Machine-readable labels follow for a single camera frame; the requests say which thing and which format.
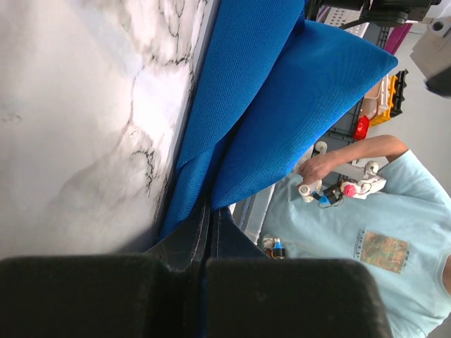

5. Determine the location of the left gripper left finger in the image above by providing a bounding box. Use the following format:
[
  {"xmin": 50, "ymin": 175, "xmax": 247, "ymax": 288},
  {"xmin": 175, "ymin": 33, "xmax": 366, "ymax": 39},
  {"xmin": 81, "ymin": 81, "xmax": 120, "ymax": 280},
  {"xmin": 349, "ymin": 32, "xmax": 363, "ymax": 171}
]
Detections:
[{"xmin": 1, "ymin": 204, "xmax": 211, "ymax": 337}]

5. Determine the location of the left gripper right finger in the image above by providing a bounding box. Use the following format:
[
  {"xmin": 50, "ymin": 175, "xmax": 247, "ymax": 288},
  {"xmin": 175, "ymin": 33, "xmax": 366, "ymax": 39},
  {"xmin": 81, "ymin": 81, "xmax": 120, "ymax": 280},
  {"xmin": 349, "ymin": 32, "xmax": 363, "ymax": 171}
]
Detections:
[{"xmin": 201, "ymin": 208, "xmax": 392, "ymax": 337}]

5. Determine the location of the blue satin napkin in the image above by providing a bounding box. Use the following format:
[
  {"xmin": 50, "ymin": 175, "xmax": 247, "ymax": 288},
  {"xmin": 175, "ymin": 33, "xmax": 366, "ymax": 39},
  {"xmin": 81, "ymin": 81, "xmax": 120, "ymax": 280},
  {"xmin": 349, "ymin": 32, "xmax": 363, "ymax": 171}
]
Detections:
[{"xmin": 160, "ymin": 1, "xmax": 397, "ymax": 237}]

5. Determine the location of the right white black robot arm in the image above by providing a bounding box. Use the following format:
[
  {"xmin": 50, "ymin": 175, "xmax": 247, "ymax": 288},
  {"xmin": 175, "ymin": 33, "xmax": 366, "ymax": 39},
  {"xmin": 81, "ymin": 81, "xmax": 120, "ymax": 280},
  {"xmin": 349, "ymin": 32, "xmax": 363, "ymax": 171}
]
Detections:
[{"xmin": 304, "ymin": 0, "xmax": 442, "ymax": 30}]

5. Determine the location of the person in light shirt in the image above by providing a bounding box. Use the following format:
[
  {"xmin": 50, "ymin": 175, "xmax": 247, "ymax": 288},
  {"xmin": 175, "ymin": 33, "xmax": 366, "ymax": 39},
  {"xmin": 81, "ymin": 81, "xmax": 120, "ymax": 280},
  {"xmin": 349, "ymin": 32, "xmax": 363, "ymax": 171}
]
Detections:
[{"xmin": 259, "ymin": 135, "xmax": 450, "ymax": 337}]

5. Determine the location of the white teleoperation leader device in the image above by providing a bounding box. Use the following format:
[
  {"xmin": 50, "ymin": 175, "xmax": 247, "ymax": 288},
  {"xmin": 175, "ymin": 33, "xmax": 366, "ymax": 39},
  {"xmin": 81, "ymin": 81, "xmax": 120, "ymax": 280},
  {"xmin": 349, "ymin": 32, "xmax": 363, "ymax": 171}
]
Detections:
[{"xmin": 297, "ymin": 161, "xmax": 387, "ymax": 207}]

